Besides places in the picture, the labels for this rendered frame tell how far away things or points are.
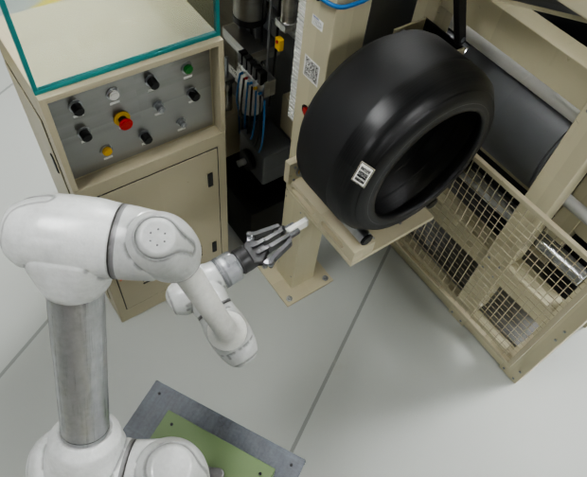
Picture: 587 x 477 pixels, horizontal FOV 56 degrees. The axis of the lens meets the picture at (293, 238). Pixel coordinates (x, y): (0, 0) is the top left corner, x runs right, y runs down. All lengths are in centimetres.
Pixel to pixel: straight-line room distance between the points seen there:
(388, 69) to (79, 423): 105
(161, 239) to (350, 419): 167
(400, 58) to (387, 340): 147
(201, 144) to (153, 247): 110
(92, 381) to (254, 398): 132
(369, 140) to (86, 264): 74
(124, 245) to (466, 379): 196
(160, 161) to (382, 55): 84
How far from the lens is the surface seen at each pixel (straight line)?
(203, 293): 122
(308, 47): 171
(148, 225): 89
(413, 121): 138
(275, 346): 249
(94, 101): 172
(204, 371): 245
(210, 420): 170
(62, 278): 99
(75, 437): 128
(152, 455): 130
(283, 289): 262
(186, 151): 194
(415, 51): 148
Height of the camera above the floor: 227
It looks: 55 degrees down
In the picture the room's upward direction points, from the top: 8 degrees clockwise
